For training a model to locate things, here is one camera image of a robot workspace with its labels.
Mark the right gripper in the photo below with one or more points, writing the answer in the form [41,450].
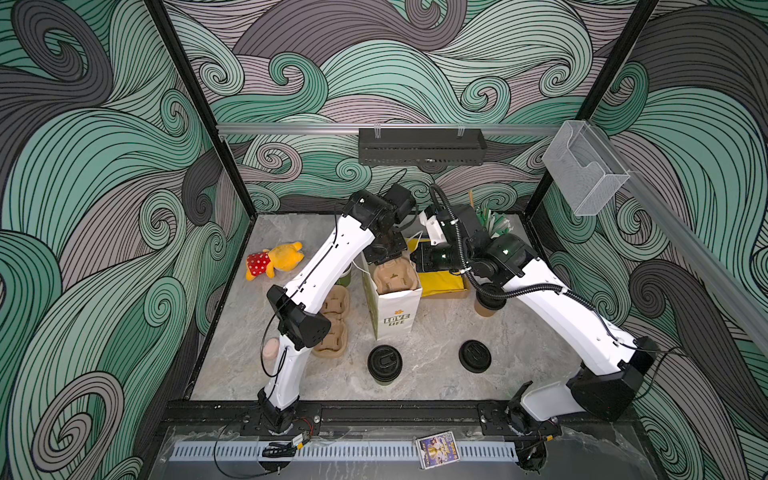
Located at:
[427,261]

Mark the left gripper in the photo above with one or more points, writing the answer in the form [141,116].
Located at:
[401,246]

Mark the single pulp cup carrier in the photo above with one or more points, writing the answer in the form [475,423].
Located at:
[394,276]

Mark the brown paper coffee cup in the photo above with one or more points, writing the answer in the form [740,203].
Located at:
[484,311]

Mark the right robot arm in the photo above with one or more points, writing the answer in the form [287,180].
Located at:
[613,363]

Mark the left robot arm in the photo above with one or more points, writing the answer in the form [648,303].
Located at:
[365,220]

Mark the white paper takeout bag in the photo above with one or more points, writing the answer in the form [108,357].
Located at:
[392,315]

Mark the wrapped straws bundle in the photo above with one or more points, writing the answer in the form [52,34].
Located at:
[494,223]

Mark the cardboard napkin tray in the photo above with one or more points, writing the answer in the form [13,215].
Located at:
[460,290]

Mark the yellow napkin stack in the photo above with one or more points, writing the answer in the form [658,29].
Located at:
[441,282]

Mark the stack of paper cups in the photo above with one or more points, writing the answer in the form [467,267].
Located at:
[345,278]

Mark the stack of pulp cup carriers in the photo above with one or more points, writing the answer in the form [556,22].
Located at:
[335,308]

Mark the yellow bear plush toy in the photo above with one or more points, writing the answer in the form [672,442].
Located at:
[282,258]

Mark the pink oval soap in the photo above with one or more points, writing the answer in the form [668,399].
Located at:
[271,349]

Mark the small picture card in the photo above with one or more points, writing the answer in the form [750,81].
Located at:
[437,450]

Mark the black wall shelf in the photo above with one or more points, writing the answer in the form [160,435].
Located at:
[411,146]

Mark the clear acrylic wall holder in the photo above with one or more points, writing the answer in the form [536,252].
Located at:
[585,167]

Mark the white slotted cable duct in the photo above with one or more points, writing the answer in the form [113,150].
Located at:
[342,451]

